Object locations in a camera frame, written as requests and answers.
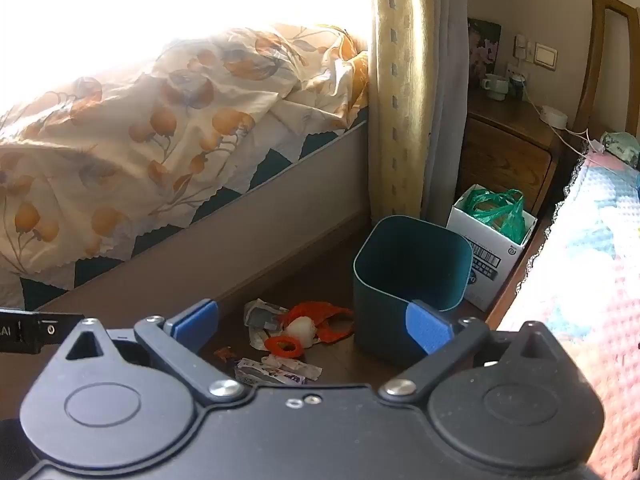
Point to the white wall plug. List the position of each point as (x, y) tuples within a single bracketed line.
[(522, 49)]

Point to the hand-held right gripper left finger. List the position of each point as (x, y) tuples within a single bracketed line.
[(192, 322)]

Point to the white round device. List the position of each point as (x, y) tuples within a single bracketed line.
[(554, 116)]

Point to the grey wrapper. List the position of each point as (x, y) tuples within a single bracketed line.
[(260, 317)]

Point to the grey curtain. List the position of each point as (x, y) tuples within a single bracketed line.
[(447, 85)]

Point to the grey bed frame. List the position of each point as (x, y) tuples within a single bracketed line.
[(250, 225)]

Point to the floral bedsheet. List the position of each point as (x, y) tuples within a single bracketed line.
[(150, 135)]

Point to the teal trash bin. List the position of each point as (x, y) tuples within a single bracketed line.
[(400, 270)]

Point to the green plastic bag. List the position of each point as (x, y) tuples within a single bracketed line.
[(510, 220)]

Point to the dark picture frame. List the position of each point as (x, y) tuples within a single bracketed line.
[(484, 52)]

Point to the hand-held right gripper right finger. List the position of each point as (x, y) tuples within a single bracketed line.
[(425, 330)]

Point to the wall switch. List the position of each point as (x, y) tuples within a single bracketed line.
[(546, 56)]

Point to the dark teal bed sheet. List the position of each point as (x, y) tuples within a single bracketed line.
[(320, 142)]

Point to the pastel quilt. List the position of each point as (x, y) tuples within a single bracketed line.
[(585, 270)]

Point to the small brown wrapper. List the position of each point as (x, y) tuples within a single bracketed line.
[(225, 354)]

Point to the purple white wrapper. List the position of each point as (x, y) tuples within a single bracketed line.
[(270, 372)]

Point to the white tissue ball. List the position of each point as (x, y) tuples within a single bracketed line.
[(300, 330)]

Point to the wooden bed rail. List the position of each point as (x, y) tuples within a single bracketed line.
[(502, 310)]

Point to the white mug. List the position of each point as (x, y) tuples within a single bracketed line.
[(497, 87)]

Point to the orange plastic bag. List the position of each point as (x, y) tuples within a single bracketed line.
[(327, 312)]

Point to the dark jar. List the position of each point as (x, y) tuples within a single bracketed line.
[(516, 89)]

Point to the wooden nightstand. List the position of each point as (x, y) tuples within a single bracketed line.
[(500, 150)]

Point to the brown cardboard box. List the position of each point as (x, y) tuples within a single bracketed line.
[(400, 85)]

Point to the white cardboard box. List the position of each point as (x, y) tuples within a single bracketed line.
[(492, 265)]

